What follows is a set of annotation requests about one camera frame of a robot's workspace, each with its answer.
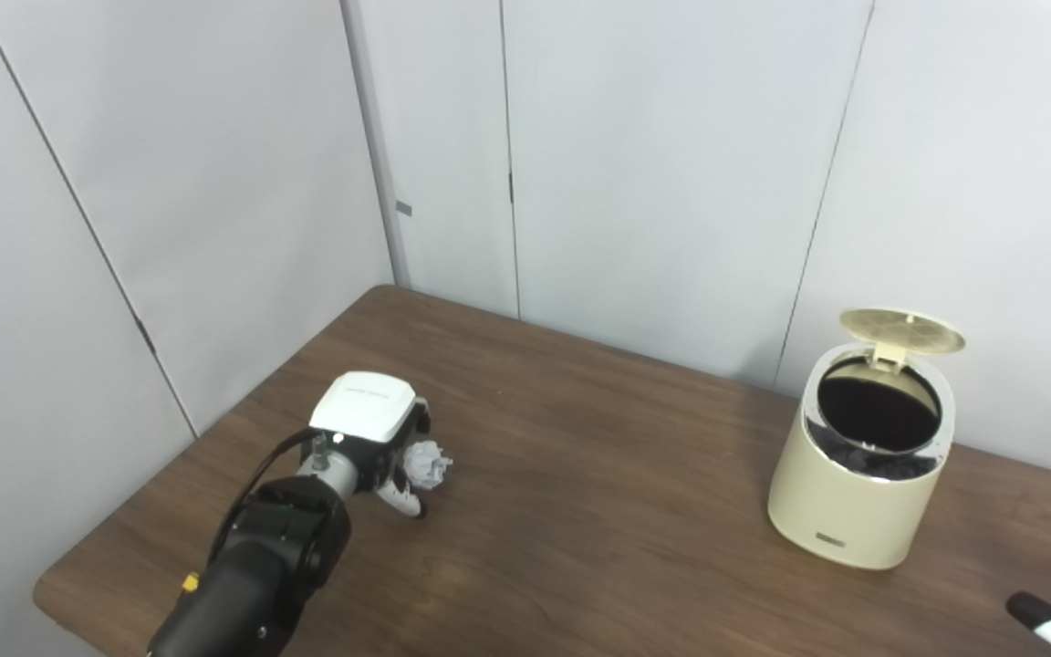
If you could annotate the cream-colored round bin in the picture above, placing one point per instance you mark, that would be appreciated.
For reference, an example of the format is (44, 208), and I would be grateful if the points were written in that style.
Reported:
(845, 511)

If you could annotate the grey wall corner strip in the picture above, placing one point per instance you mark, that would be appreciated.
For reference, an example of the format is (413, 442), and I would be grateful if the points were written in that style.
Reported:
(375, 146)

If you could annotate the white paper ball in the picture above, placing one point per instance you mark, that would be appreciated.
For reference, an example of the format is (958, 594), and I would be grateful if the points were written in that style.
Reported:
(425, 464)

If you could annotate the cream round bin lid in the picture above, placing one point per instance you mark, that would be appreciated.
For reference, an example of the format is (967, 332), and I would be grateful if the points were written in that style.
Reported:
(900, 328)

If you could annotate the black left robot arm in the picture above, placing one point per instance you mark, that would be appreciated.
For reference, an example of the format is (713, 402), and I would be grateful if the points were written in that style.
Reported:
(261, 566)

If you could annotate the black wall seam clip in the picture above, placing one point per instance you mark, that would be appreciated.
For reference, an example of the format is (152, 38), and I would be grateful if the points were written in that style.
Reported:
(144, 336)

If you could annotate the white and black left hand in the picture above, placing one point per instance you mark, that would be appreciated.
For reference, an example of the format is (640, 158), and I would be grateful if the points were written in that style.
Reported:
(363, 406)

